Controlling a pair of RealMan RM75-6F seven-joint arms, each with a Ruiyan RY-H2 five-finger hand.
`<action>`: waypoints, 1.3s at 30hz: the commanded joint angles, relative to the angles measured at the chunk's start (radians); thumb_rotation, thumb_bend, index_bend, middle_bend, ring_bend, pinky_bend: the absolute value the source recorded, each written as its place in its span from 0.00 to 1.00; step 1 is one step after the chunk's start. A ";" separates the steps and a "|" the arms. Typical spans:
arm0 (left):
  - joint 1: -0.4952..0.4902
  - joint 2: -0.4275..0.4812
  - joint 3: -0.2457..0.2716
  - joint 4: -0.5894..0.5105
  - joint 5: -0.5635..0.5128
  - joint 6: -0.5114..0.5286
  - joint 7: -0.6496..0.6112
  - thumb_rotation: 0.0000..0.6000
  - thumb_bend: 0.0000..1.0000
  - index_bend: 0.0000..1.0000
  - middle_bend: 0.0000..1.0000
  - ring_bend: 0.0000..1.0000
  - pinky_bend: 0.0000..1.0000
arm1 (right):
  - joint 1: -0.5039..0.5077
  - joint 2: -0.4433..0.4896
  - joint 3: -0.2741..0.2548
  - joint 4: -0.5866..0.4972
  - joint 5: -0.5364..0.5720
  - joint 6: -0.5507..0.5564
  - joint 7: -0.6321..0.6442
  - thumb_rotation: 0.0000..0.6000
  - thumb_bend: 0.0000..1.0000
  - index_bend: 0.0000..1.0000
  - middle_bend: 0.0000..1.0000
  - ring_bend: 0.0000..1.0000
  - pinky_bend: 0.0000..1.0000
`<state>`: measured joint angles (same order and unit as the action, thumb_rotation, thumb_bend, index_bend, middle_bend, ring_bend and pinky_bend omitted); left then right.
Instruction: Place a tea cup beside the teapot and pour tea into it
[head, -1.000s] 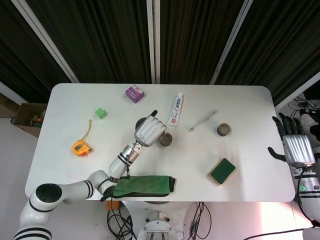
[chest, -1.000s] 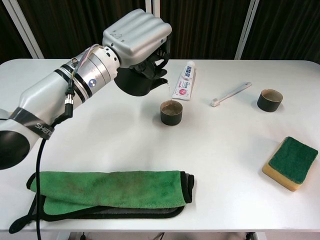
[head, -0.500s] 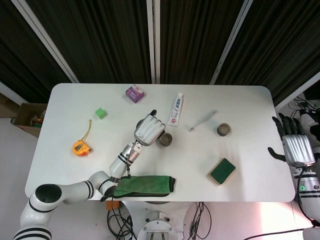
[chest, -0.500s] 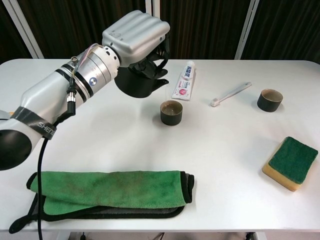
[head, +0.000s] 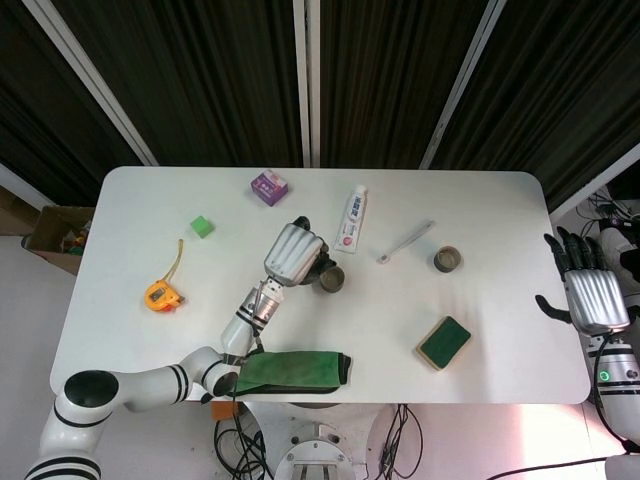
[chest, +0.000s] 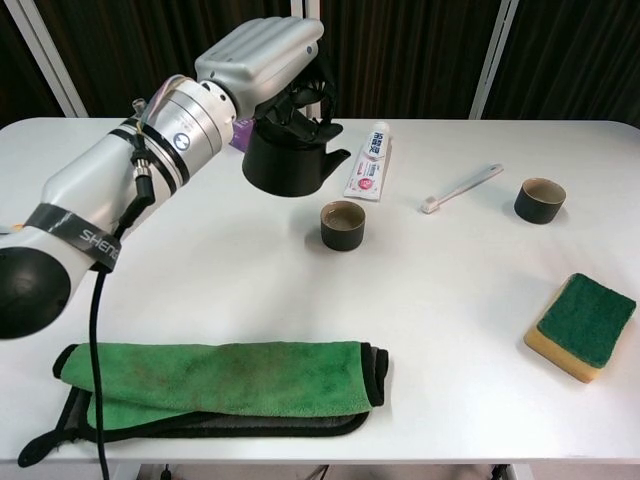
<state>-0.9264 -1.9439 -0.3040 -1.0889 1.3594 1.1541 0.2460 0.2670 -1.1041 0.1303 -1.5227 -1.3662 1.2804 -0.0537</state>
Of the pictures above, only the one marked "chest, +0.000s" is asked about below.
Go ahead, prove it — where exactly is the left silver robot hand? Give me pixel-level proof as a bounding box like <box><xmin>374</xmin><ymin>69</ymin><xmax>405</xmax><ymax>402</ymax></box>
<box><xmin>193</xmin><ymin>16</ymin><xmax>345</xmax><ymax>147</ymax></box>

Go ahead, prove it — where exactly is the black teapot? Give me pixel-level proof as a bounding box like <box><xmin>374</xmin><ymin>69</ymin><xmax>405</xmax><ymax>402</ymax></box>
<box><xmin>241</xmin><ymin>119</ymin><xmax>352</xmax><ymax>197</ymax></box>

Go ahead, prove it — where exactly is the small dark ceramic cup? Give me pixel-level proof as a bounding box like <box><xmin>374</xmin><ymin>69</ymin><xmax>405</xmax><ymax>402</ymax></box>
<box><xmin>320</xmin><ymin>200</ymin><xmax>367</xmax><ymax>252</ymax></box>
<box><xmin>513</xmin><ymin>177</ymin><xmax>568</xmax><ymax>225</ymax></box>

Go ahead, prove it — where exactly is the purple small carton box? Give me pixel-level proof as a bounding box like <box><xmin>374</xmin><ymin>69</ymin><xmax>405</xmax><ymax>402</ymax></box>
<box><xmin>228</xmin><ymin>115</ymin><xmax>257</xmax><ymax>151</ymax></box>

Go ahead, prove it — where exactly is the black pleated curtain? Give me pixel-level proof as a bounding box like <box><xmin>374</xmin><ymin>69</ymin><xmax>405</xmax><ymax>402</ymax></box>
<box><xmin>0</xmin><ymin>0</ymin><xmax>640</xmax><ymax>129</ymax></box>

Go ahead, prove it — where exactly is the white toothpaste tube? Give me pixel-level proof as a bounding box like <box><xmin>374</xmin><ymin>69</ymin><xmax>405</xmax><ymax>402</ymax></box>
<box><xmin>342</xmin><ymin>121</ymin><xmax>392</xmax><ymax>202</ymax></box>

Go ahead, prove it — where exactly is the white toothbrush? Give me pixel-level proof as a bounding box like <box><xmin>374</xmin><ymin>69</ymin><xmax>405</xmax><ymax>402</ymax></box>
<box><xmin>419</xmin><ymin>162</ymin><xmax>505</xmax><ymax>215</ymax></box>

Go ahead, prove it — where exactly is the green folded microfibre cloth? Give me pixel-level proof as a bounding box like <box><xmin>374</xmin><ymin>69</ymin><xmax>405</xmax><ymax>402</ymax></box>
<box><xmin>16</xmin><ymin>340</ymin><xmax>390</xmax><ymax>469</ymax></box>

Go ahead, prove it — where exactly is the yellow green scouring sponge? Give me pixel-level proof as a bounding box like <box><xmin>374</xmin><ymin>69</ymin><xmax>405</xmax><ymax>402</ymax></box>
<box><xmin>523</xmin><ymin>272</ymin><xmax>638</xmax><ymax>384</ymax></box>

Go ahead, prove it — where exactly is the white frame post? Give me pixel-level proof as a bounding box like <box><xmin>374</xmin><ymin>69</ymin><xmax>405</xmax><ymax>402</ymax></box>
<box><xmin>291</xmin><ymin>0</ymin><xmax>321</xmax><ymax>24</ymax></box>
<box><xmin>9</xmin><ymin>0</ymin><xmax>86</xmax><ymax>119</ymax></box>
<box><xmin>469</xmin><ymin>0</ymin><xmax>519</xmax><ymax>120</ymax></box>

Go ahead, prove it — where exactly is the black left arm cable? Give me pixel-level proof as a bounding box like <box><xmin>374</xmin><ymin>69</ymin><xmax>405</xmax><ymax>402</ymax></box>
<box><xmin>88</xmin><ymin>144</ymin><xmax>152</xmax><ymax>480</ymax></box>

